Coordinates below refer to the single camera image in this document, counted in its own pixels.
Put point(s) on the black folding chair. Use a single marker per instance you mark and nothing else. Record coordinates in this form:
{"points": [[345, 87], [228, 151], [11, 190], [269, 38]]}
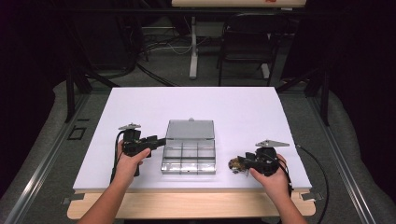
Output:
{"points": [[249, 40]]}

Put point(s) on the grey table bracket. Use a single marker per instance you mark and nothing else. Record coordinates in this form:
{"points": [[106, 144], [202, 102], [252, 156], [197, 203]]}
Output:
{"points": [[73, 198], [311, 196]]}

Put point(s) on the person's left hand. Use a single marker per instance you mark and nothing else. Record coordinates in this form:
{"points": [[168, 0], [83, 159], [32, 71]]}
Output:
{"points": [[127, 168]]}

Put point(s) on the black metal stand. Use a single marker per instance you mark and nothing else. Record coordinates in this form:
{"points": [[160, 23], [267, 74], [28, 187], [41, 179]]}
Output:
{"points": [[71, 93], [324, 93]]}

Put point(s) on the transparent grey compartment box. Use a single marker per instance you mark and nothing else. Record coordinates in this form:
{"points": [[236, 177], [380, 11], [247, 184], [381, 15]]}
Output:
{"points": [[190, 149]]}

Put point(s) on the metal floor rail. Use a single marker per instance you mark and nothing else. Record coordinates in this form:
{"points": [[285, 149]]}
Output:
{"points": [[40, 168], [345, 168]]}

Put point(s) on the white-legged wooden desk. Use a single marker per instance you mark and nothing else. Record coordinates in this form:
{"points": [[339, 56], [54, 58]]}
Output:
{"points": [[194, 46]]}

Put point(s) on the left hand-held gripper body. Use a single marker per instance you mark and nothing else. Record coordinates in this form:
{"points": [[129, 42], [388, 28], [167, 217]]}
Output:
{"points": [[132, 143]]}

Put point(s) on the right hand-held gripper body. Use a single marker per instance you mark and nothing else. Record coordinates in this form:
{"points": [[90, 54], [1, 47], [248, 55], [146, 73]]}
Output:
{"points": [[266, 158]]}

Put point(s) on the person's right hand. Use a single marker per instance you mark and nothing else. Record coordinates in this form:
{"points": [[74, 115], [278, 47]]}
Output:
{"points": [[274, 183]]}

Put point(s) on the wooden table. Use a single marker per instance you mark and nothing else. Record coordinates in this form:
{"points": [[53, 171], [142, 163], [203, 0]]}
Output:
{"points": [[193, 205]]}

